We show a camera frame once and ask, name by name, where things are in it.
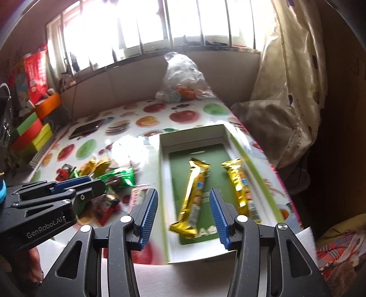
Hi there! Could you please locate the green snack packet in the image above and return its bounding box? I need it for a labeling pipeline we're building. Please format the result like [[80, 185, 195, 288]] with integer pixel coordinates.
[[107, 167, 135, 179], [100, 175, 135, 189]]

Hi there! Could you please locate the person's left hand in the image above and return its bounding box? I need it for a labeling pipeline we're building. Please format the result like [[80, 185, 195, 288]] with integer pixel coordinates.
[[24, 247, 45, 286]]

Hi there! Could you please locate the yellow-green box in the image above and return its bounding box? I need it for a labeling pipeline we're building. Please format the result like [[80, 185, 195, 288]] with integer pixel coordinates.
[[31, 124, 54, 153]]

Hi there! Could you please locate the black cable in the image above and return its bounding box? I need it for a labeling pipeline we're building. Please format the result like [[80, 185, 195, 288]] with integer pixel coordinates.
[[71, 83, 80, 121]]

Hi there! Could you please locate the clear plastic bag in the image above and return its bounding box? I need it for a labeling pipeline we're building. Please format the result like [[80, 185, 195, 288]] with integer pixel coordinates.
[[156, 52, 219, 103]]

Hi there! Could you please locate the red snack packet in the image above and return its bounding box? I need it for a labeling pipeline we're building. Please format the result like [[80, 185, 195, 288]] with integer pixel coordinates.
[[93, 210, 116, 227]]

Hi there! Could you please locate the pink and white packet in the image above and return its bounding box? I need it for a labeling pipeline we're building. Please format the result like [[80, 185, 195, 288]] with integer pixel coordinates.
[[129, 186, 150, 208]]

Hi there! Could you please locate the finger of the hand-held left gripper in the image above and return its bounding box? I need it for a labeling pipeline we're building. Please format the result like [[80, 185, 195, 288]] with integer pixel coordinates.
[[5, 179, 107, 218], [7, 175, 93, 201]]

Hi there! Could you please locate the window with bars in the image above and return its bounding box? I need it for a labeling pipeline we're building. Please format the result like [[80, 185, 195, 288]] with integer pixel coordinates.
[[47, 0, 275, 75]]

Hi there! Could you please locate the cream curtain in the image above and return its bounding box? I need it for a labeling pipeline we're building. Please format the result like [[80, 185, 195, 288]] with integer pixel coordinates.
[[230, 0, 329, 170]]

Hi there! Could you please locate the red woven box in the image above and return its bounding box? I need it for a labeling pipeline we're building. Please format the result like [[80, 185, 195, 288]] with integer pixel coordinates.
[[11, 132, 36, 153]]

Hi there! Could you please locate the white cardboard box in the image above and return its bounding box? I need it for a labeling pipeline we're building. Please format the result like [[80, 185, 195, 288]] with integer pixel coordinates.
[[158, 124, 301, 265]]

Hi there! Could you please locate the red and green candy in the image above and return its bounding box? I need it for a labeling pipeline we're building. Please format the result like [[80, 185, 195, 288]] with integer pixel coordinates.
[[56, 164, 78, 182]]

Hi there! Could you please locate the printed pink cloth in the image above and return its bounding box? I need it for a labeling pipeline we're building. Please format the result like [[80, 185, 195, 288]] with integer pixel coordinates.
[[316, 225, 366, 286]]

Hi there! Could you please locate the long gold snack bar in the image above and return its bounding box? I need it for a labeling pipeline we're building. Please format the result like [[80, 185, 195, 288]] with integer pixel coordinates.
[[221, 158, 262, 224], [169, 158, 211, 239]]

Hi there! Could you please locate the green flat box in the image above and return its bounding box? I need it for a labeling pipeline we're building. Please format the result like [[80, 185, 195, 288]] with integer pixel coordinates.
[[16, 112, 43, 138]]

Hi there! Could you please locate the yellow candy packet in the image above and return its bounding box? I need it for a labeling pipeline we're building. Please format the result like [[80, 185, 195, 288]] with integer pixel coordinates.
[[96, 158, 111, 175], [78, 160, 97, 177]]

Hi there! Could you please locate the red paper bag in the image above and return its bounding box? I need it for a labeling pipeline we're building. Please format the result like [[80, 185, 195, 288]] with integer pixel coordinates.
[[24, 47, 48, 104]]

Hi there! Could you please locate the white paper sheet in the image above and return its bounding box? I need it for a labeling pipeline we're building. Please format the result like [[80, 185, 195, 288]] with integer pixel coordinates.
[[294, 226, 318, 267]]

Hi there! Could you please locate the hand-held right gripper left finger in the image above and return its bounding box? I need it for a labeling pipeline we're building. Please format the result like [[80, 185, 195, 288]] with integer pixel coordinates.
[[34, 188, 159, 297]]

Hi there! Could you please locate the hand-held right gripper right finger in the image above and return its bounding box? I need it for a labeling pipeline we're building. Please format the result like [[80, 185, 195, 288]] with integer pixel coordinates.
[[209, 188, 334, 297]]

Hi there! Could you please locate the black and red candy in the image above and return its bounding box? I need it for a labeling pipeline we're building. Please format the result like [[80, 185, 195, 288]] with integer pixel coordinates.
[[96, 194, 121, 213]]

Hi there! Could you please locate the colourful printed carton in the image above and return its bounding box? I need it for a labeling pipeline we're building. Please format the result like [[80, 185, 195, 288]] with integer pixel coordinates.
[[8, 57, 32, 109]]

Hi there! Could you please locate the dark smartphone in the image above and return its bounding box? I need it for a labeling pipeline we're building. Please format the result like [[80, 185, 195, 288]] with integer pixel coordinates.
[[69, 119, 105, 140]]

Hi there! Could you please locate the orange box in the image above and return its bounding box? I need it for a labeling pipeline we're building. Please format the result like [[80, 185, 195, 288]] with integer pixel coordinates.
[[34, 93, 62, 120]]

